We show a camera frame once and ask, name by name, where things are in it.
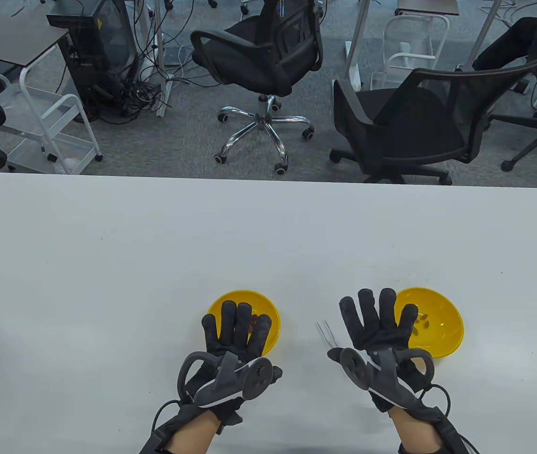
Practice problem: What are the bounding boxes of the person's left hand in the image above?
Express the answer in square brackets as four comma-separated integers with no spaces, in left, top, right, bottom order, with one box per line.
[184,301,283,425]

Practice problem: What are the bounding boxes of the person's right hand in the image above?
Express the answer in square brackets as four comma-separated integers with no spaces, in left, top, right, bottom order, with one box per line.
[327,288,434,413]

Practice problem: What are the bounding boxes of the yellow plastic bowl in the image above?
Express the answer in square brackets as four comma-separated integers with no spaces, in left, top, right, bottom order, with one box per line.
[207,290,281,358]
[394,287,465,359]

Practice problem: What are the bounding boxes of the silver metal tweezers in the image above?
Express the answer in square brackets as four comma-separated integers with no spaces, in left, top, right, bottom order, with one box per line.
[316,320,340,348]

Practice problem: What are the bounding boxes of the person's left forearm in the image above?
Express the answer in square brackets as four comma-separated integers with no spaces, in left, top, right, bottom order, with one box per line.
[167,410,219,454]

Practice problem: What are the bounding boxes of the person's right forearm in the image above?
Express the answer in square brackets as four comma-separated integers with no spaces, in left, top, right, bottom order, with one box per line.
[389,406,444,454]

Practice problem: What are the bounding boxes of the black mesh office chair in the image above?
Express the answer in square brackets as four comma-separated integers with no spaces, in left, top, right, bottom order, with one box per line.
[329,56,537,185]

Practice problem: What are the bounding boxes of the white power strip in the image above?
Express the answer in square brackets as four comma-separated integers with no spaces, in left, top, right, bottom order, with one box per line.
[156,76,174,117]

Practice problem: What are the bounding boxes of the white desk leg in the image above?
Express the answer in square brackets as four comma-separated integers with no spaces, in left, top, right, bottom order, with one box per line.
[344,0,372,91]
[148,0,168,86]

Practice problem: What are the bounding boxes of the black office chair chrome base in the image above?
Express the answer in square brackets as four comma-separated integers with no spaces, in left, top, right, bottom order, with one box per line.
[190,0,324,175]

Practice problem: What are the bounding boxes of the black computer tower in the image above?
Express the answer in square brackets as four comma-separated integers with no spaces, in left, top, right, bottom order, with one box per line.
[46,0,139,121]

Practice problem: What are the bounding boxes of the white metal pole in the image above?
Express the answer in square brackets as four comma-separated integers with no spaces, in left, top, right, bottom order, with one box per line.
[471,0,503,67]

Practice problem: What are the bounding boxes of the small dark top table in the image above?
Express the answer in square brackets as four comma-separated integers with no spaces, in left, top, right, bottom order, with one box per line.
[395,0,460,16]
[0,13,71,68]

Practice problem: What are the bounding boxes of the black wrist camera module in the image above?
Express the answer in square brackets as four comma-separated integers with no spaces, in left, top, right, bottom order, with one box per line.
[138,401,179,454]

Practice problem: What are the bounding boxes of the tangle of black cables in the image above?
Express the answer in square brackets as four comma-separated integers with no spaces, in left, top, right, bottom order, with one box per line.
[86,0,193,124]

